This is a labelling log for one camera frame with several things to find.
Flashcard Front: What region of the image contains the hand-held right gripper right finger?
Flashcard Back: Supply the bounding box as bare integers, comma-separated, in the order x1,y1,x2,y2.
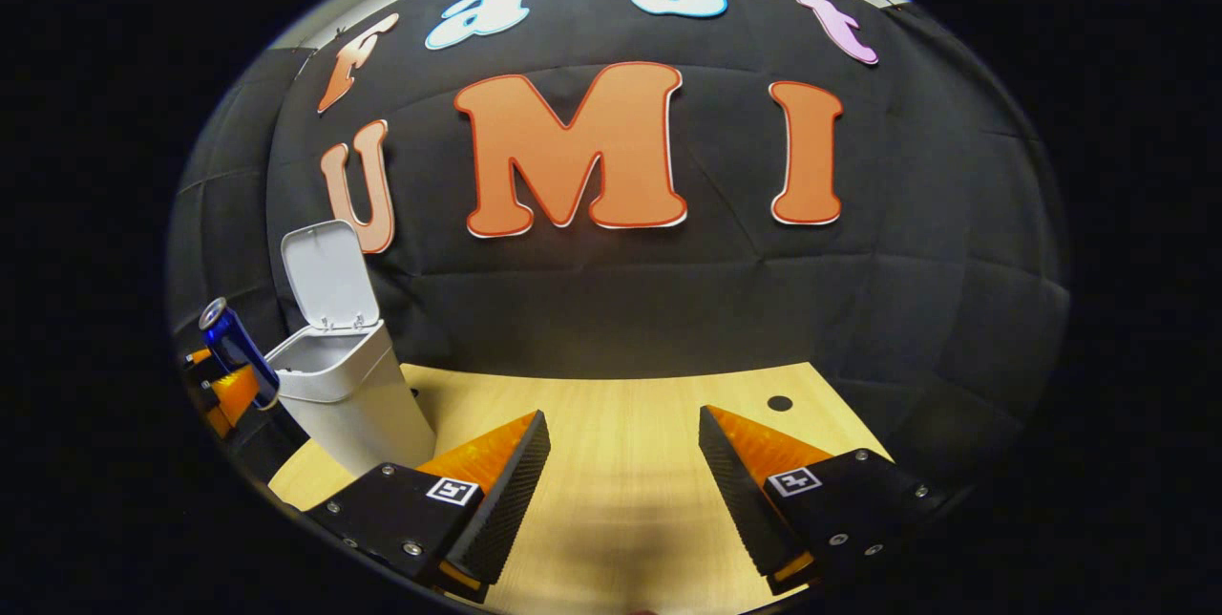
698,404,946,599

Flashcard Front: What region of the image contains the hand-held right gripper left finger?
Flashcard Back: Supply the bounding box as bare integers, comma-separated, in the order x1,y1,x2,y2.
304,410,553,606

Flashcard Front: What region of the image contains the blue pop can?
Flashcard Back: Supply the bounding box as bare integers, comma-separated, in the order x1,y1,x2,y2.
198,297,282,412

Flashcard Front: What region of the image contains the white desktop garbage bin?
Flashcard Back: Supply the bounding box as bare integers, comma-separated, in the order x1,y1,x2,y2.
265,220,438,478

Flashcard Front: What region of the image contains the wooden desktop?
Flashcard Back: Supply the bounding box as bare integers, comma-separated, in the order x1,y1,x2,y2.
267,362,894,615

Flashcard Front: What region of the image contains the black backdrop cloth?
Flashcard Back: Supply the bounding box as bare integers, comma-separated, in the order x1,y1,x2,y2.
167,0,1072,463

